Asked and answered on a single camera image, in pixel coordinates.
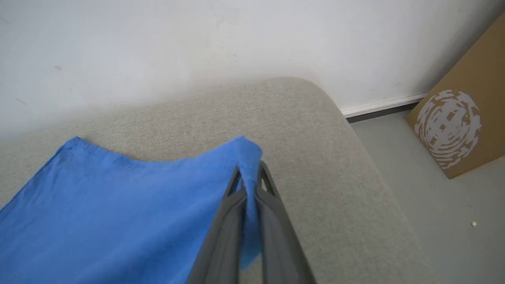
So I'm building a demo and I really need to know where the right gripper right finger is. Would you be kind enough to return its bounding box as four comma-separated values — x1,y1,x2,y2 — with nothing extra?
254,161,318,284

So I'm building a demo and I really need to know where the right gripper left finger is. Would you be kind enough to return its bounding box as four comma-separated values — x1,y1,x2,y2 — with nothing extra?
185,166,248,284

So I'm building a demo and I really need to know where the blue jersey with white trim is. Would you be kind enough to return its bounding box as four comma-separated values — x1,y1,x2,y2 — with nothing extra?
0,135,264,284

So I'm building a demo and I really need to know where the grey fabric sofa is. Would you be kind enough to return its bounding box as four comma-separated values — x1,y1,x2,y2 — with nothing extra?
0,77,439,284

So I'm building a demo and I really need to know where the white baseboard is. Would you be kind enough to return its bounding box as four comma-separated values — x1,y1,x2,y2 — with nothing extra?
340,93,430,119

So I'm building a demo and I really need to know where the brown cardboard box white print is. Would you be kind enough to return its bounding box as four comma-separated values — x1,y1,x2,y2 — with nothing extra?
406,12,505,180

